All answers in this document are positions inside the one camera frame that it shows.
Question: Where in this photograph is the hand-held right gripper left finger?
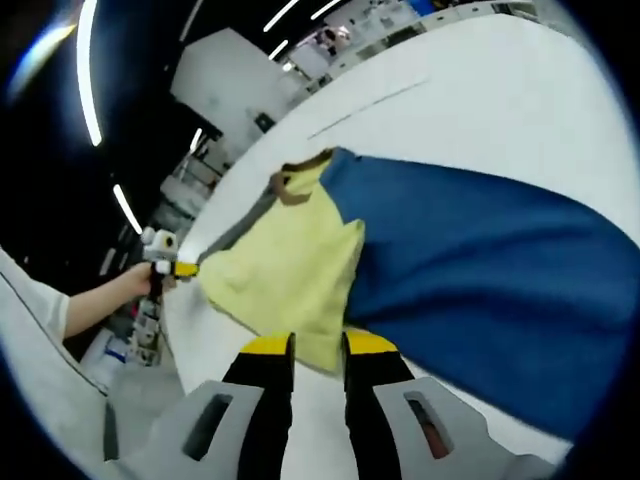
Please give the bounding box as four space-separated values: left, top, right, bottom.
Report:
107 332 297 480

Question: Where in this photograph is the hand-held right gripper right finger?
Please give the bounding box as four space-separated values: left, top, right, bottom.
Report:
342 329 557 480

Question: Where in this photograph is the thin dark cord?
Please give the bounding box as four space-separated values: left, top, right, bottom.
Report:
0 277 120 463

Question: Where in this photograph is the white flat strip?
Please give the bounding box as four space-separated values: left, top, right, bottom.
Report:
306 76 432 142

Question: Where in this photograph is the yellow blue grey garment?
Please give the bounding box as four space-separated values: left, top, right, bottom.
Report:
197 146 640 447

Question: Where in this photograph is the person's left hand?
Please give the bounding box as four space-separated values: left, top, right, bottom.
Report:
122 262 177 302

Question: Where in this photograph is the white square pillar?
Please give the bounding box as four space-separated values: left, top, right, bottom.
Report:
169 27 297 152

